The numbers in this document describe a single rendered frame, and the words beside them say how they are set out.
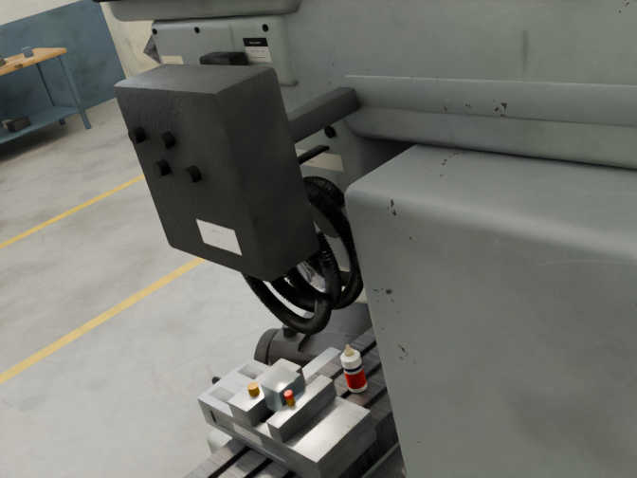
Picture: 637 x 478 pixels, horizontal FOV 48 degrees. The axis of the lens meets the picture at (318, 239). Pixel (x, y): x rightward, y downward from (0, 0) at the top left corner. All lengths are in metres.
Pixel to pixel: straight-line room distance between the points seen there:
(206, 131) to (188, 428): 2.49
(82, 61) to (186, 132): 8.61
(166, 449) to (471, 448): 2.25
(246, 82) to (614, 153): 0.36
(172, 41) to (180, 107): 0.47
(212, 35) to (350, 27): 0.27
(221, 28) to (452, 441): 0.64
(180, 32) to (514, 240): 0.66
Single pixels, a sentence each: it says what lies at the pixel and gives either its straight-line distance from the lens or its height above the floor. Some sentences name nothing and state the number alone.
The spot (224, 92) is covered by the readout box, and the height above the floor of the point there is 1.72.
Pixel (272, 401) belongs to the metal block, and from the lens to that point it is 1.38.
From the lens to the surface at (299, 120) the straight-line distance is 0.85.
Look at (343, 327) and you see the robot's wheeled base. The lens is 2.37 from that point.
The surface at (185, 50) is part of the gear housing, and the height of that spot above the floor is 1.68.
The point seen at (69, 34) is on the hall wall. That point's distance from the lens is 9.29.
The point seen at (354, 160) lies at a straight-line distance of 0.97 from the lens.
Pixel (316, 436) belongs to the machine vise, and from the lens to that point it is 1.34.
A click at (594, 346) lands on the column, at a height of 1.44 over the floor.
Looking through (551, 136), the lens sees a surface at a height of 1.59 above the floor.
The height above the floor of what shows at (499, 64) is 1.67.
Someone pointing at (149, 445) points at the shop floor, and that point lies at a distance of 3.13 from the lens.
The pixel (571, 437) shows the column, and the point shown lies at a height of 1.32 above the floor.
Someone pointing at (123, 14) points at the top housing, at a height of 1.75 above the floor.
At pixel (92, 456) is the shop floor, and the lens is 3.22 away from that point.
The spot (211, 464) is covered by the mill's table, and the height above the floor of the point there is 0.93.
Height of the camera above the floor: 1.88
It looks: 26 degrees down
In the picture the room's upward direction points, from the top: 14 degrees counter-clockwise
